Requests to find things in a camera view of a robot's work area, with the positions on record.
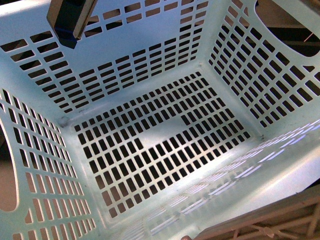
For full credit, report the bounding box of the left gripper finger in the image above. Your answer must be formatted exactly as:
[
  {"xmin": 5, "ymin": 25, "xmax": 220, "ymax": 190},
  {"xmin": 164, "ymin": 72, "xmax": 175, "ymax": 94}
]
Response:
[{"xmin": 46, "ymin": 0, "xmax": 97, "ymax": 49}]

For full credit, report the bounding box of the light blue plastic basket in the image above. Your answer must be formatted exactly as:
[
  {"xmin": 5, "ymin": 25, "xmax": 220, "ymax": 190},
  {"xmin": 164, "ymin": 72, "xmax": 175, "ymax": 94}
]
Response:
[{"xmin": 0, "ymin": 0, "xmax": 320, "ymax": 240}]

